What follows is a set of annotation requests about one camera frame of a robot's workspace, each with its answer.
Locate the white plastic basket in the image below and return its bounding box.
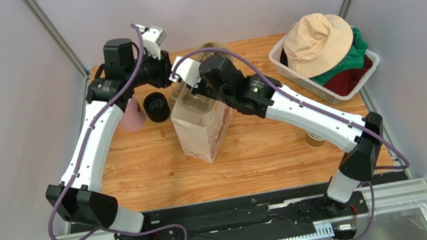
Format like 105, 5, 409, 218
268, 36, 380, 105

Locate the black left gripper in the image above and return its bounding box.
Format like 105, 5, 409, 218
122, 43, 178, 96

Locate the pink cup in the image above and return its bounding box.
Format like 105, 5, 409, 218
119, 95, 147, 132

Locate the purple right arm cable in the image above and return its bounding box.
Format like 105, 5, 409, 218
166, 16, 422, 240

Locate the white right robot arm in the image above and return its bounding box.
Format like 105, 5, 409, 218
174, 53, 383, 204

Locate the dark red cloth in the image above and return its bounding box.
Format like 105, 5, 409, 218
324, 56, 373, 96

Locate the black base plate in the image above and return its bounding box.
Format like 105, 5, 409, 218
114, 183, 369, 240

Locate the grey pulp cup carrier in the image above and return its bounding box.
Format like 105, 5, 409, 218
180, 92, 215, 114

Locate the beige bucket hat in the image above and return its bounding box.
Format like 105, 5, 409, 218
282, 13, 353, 78

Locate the green cloth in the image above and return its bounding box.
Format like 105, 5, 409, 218
310, 27, 368, 86

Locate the white paper takeout bag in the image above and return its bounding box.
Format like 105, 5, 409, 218
171, 87, 234, 163

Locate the stack of paper cups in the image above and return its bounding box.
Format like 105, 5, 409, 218
305, 131, 325, 148

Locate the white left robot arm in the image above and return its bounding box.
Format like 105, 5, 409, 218
46, 26, 172, 233

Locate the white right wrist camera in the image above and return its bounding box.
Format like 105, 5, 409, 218
169, 56, 201, 88

